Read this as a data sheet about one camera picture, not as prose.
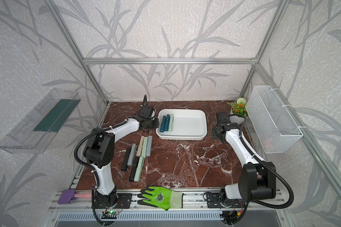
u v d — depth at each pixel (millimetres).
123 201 733
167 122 1046
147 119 769
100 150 510
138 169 823
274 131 666
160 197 737
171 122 1048
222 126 611
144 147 912
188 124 1092
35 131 643
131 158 865
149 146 915
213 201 731
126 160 853
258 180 418
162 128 992
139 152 889
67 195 754
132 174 806
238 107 941
